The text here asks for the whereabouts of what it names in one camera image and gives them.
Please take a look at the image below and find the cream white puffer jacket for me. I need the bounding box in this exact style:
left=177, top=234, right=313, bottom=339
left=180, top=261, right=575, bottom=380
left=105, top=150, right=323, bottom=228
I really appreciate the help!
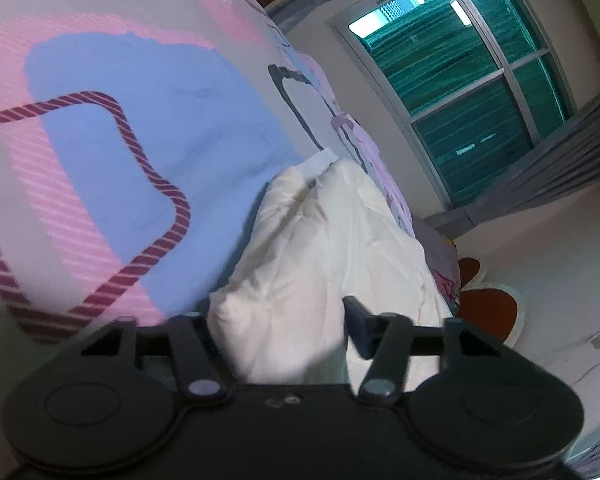
left=208, top=159, right=451, bottom=389

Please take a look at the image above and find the stack of folded clothes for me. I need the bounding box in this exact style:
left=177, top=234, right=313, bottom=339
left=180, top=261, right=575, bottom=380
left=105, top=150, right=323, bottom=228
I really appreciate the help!
left=413, top=217, right=460, bottom=315

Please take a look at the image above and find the red white scalloped headboard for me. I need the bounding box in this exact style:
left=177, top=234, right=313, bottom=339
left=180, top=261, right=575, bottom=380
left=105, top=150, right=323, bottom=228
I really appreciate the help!
left=456, top=258, right=526, bottom=348

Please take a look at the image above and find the pink blanket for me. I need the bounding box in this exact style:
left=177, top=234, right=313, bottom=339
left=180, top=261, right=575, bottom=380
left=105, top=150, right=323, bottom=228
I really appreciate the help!
left=299, top=53, right=416, bottom=237

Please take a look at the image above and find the right grey curtain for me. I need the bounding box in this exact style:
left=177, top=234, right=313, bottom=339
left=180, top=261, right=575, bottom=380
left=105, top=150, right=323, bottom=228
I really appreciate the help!
left=426, top=95, right=600, bottom=240

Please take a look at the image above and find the patterned grey blue bedsheet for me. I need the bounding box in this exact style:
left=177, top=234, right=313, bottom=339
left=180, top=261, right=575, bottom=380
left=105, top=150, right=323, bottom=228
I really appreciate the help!
left=0, top=0, right=416, bottom=480

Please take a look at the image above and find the window with green bars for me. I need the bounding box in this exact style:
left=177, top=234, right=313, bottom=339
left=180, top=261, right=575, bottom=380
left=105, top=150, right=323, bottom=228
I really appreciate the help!
left=329, top=0, right=573, bottom=208

